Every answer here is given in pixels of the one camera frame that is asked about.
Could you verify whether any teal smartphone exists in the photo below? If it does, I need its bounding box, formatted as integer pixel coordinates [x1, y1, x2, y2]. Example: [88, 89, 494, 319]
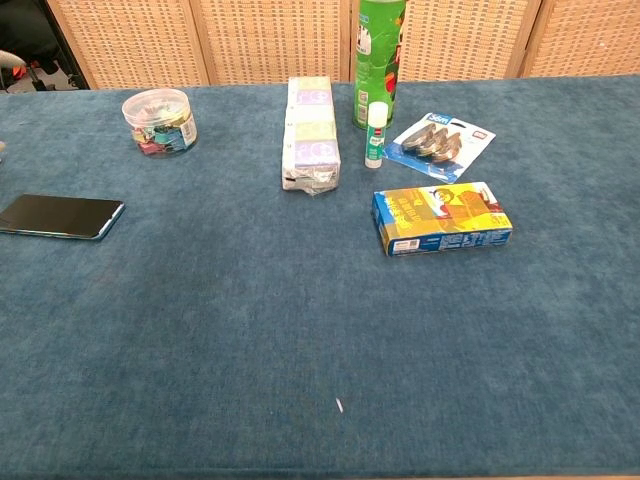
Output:
[0, 193, 126, 242]

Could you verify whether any dark equipment with orange part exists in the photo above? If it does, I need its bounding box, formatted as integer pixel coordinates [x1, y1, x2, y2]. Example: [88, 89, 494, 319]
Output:
[0, 0, 92, 94]

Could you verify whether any clear jar of binder clips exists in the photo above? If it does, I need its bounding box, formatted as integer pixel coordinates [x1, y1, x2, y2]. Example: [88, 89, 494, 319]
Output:
[121, 88, 199, 158]

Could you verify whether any woven rattan folding screen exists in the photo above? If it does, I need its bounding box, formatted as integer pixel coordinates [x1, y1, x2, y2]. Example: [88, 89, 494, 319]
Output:
[44, 0, 640, 91]

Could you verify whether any pastel tissue packet bundle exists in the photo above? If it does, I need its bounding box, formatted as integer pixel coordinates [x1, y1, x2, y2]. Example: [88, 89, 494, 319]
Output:
[280, 76, 343, 197]

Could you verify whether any blue velvet tablecloth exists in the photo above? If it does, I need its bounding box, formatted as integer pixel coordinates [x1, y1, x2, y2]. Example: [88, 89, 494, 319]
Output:
[0, 74, 640, 477]

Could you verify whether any white green glue stick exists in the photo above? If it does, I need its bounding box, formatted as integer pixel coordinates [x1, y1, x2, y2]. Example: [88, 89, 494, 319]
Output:
[364, 101, 391, 170]

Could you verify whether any green cylindrical chips can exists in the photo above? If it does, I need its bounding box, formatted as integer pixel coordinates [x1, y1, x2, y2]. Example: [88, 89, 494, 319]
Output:
[353, 0, 408, 132]

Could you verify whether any tape rolls blister pack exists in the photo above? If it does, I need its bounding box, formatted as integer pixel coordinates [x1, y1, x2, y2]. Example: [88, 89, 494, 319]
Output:
[383, 111, 498, 185]

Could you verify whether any yellow blue cardboard box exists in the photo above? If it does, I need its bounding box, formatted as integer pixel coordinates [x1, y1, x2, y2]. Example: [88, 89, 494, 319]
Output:
[370, 180, 515, 258]

